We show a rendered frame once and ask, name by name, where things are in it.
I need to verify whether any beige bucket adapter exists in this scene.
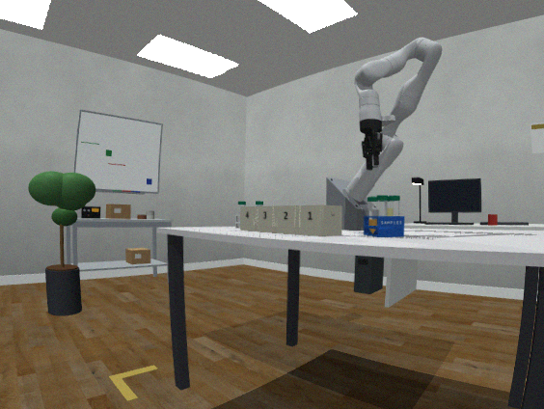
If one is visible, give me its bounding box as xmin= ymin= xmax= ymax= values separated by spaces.
xmin=257 ymin=206 xmax=277 ymax=233
xmin=299 ymin=204 xmax=342 ymax=236
xmin=276 ymin=205 xmax=299 ymax=234
xmin=240 ymin=206 xmax=258 ymax=232

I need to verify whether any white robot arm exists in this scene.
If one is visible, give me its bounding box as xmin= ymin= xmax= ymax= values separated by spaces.
xmin=345 ymin=38 xmax=442 ymax=202

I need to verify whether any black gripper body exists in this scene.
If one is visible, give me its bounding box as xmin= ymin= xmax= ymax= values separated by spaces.
xmin=360 ymin=119 xmax=382 ymax=145

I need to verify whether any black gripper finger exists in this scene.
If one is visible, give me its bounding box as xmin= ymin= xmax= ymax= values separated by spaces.
xmin=367 ymin=132 xmax=383 ymax=168
xmin=362 ymin=138 xmax=373 ymax=170

